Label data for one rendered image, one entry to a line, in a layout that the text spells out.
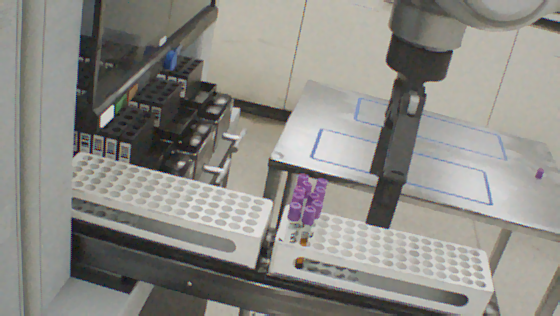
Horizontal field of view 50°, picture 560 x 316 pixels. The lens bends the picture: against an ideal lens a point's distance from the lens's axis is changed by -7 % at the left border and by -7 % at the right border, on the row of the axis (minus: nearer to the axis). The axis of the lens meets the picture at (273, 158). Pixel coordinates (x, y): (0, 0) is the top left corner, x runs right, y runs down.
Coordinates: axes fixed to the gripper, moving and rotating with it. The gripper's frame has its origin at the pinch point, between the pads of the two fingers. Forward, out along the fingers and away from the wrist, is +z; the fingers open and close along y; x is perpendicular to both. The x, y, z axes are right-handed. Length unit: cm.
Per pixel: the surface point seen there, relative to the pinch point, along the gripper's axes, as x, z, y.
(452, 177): -17.0, 12.6, 36.9
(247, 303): 13.2, 17.7, -6.6
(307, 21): 29, 38, 229
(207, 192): 22.6, 8.6, 3.7
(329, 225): 5.1, 8.1, 2.2
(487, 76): -63, 43, 229
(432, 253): -9.7, 8.1, 1.2
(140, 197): 30.4, 8.1, -2.7
